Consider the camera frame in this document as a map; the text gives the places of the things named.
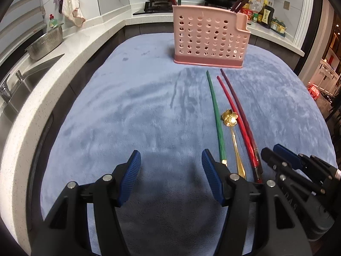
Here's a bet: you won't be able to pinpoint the white cabinet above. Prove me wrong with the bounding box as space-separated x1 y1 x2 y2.
318 57 341 91

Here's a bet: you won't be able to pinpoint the white kitchen counter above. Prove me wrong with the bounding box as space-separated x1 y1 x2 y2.
0 13 305 246

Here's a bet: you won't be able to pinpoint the blue fleece blanket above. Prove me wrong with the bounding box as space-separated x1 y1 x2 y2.
40 32 336 256

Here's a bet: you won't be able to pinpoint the dark soy sauce bottle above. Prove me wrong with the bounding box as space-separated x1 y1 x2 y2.
258 4 275 28

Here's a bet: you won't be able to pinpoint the red crate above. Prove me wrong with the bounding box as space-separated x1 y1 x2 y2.
309 84 321 100

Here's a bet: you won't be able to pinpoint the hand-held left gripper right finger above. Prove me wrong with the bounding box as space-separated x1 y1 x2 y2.
202 149 312 256

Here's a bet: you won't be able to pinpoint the chrome faucet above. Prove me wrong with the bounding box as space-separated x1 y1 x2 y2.
0 73 12 103

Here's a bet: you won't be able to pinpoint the stainless steel sink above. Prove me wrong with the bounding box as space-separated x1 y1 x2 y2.
0 53 66 123

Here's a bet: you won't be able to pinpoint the spice jar rack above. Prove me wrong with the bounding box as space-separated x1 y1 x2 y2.
270 17 287 38

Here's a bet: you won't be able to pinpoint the pink perforated utensil basket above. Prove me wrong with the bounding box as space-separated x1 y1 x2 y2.
172 4 251 68

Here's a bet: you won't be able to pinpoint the white window blinds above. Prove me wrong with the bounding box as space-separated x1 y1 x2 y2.
0 0 46 59

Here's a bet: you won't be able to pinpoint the metal colander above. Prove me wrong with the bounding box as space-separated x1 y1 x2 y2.
25 23 64 61

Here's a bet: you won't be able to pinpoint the black gas stove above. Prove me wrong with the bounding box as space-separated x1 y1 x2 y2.
133 1 240 15

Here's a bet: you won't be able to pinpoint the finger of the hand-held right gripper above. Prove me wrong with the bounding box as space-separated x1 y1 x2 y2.
273 143 341 184
260 147 327 196

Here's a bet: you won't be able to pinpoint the white hanging towel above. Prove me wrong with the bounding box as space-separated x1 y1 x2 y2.
62 0 86 28

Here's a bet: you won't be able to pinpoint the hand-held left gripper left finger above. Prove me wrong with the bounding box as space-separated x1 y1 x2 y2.
32 151 141 256

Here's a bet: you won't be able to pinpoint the gold flower spoon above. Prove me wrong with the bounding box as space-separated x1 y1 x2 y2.
221 108 247 180

